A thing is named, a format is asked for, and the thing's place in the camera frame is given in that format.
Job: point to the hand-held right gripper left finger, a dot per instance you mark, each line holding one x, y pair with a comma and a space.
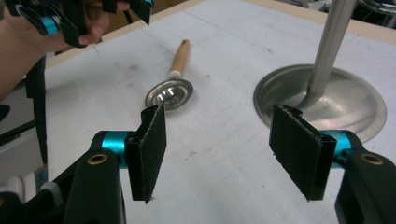
146, 152

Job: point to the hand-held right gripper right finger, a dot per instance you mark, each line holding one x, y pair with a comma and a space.
305, 152

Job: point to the steel utensil rack stand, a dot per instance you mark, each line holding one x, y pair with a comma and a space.
336, 37

